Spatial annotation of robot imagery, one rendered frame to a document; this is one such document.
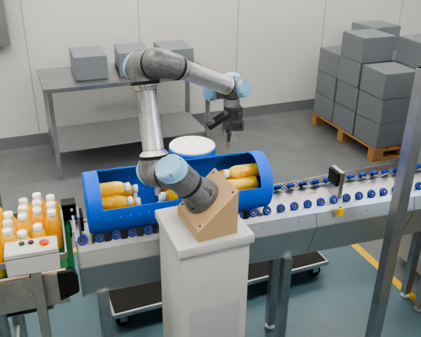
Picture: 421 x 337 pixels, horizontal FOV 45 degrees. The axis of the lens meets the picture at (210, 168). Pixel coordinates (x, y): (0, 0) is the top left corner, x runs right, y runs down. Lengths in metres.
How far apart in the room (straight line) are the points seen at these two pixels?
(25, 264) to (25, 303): 0.30
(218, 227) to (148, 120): 0.49
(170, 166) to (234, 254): 0.45
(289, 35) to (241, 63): 0.68
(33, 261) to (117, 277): 0.54
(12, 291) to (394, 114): 4.15
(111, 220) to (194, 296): 0.51
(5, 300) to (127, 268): 0.54
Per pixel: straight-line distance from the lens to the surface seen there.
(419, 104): 2.43
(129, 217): 2.33
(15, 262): 2.16
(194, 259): 2.02
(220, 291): 2.17
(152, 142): 2.02
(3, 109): 5.72
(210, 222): 1.96
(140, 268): 2.52
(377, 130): 5.45
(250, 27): 6.15
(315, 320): 3.43
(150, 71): 1.93
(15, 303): 2.42
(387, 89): 5.33
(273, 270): 3.02
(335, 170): 2.78
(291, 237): 2.71
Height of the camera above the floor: 2.28
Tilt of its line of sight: 26 degrees down
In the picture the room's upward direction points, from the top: 1 degrees clockwise
